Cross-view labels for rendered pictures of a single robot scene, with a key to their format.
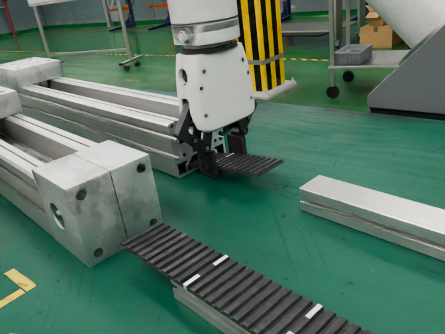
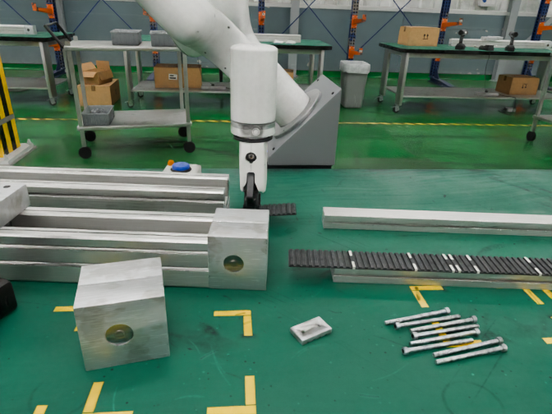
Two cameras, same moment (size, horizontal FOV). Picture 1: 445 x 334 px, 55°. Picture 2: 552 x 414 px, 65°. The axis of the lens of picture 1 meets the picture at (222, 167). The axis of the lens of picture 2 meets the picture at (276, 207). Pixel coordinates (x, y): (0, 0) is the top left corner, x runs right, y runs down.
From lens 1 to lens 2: 0.60 m
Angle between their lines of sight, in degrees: 45
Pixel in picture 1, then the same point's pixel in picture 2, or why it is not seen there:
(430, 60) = (307, 134)
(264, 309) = (394, 261)
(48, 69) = not seen: outside the picture
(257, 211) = (303, 234)
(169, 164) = not seen: hidden behind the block
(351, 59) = (99, 120)
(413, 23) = (287, 110)
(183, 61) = (253, 147)
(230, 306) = (383, 265)
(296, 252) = (351, 246)
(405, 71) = (292, 141)
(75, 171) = (246, 228)
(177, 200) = not seen: hidden behind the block
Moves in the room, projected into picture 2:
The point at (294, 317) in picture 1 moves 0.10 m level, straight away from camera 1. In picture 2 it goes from (407, 259) to (360, 236)
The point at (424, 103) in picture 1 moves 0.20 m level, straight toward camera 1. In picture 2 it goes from (304, 159) to (338, 185)
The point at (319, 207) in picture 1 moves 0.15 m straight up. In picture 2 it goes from (337, 223) to (344, 153)
